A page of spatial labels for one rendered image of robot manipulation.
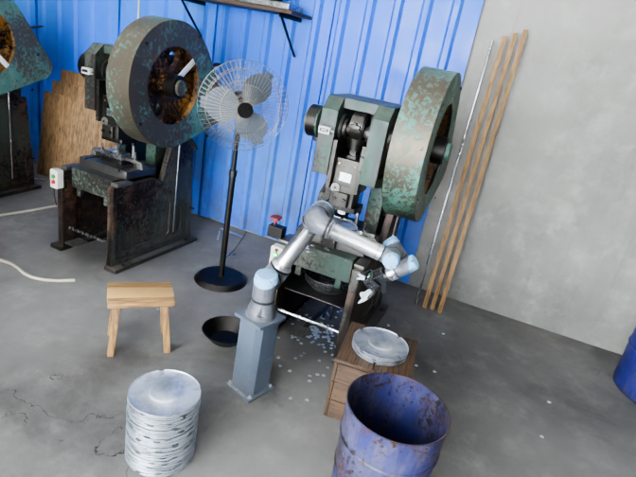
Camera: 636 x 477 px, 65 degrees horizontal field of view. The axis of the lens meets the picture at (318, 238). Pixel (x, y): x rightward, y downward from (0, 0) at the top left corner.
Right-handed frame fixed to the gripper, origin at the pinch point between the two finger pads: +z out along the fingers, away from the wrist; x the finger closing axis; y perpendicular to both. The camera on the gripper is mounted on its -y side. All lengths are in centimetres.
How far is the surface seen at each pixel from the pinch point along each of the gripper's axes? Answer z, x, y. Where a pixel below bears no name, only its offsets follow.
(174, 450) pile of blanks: 63, 77, 47
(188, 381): 56, 51, 51
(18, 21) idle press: 184, -249, 186
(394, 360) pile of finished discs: -3.1, 29.5, -23.4
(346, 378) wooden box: 19.0, 35.6, -13.8
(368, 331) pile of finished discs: 10.2, 7.9, -23.5
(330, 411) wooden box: 37, 44, -24
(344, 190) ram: -2, -67, 10
